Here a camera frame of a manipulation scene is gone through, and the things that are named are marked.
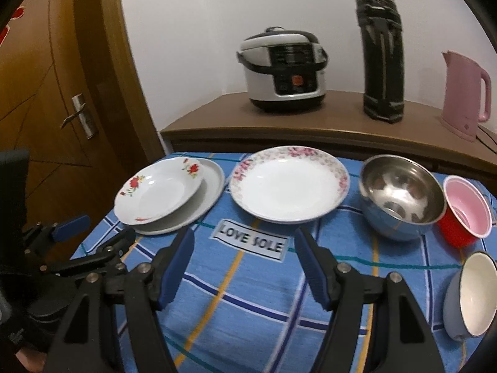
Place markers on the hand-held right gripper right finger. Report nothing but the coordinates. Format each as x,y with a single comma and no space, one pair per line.
310,268

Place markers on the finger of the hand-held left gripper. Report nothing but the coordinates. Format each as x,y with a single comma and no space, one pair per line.
105,256
72,227

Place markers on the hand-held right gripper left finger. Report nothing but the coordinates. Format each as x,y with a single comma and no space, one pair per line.
176,268

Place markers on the white plate with red roses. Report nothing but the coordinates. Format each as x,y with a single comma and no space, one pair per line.
159,192

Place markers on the white plate with pink floral rim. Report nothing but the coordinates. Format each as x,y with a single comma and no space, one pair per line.
287,186

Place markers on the plain white plate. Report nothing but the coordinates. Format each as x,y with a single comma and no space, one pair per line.
209,186

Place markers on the stainless steel bowl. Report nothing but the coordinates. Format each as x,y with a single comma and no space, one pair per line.
396,198

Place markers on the red bowl with pink inside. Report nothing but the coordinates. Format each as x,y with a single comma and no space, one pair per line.
468,209

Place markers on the blue bowl with white inside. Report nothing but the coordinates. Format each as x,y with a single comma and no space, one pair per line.
479,295

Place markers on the blue plaid tablecloth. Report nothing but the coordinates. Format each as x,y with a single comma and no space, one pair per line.
252,303

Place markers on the wooden sideboard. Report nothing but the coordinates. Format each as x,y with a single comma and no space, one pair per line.
310,128

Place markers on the wooden door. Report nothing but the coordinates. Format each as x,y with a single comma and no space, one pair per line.
58,66

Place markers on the silver and black pressure cooker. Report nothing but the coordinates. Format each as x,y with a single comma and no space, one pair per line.
283,70

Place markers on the red door decoration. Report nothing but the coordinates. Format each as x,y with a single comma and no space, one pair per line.
7,27

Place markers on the tall black thermos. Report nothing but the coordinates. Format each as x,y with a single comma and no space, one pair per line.
382,66

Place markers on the pink electric kettle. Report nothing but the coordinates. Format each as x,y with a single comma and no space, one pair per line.
460,97

